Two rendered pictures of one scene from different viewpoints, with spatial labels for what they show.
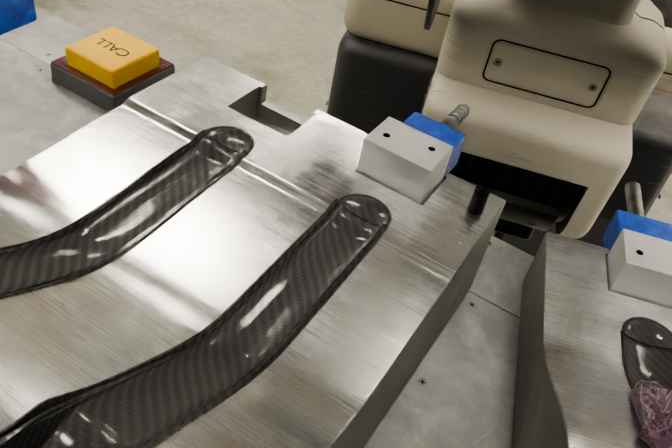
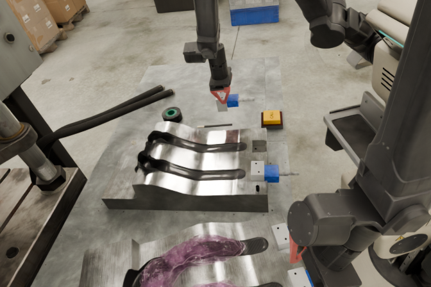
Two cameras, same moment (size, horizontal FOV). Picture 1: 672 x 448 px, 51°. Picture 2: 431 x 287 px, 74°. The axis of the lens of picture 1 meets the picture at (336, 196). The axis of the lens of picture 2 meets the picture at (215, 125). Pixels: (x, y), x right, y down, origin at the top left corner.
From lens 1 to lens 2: 68 cm
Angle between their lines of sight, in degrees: 58
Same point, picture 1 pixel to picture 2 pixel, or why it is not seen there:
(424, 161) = (253, 172)
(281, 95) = not seen: outside the picture
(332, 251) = (228, 175)
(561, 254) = (275, 217)
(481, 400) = not seen: hidden behind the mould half
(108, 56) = (267, 116)
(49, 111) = (252, 122)
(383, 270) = (227, 184)
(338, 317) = (211, 183)
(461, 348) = (248, 218)
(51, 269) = (195, 148)
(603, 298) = (267, 230)
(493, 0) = not seen: hidden behind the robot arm
